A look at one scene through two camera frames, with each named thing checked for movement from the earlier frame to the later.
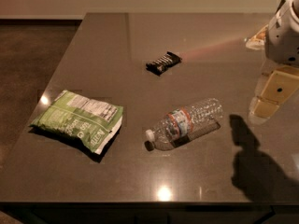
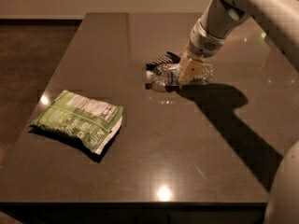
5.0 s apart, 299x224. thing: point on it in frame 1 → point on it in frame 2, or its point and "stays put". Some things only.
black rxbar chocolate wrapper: (161, 65) stays put
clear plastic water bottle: (182, 126) → (174, 77)
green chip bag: (88, 120) stays put
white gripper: (282, 41) → (205, 43)
